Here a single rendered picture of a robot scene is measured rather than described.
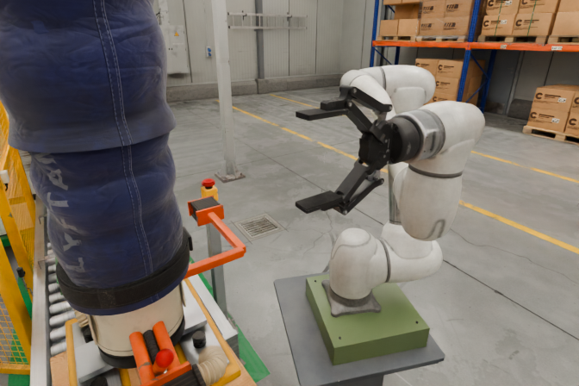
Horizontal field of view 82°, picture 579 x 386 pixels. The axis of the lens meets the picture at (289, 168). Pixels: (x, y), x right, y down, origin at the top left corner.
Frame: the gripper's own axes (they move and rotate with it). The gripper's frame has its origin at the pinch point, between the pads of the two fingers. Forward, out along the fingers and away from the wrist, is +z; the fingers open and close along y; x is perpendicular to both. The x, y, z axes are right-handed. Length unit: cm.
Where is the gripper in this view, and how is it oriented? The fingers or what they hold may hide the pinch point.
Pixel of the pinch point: (308, 162)
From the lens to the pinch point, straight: 47.2
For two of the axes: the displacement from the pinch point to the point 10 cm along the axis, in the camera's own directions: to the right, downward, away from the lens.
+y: 0.0, 9.3, 3.7
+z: -8.2, 2.1, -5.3
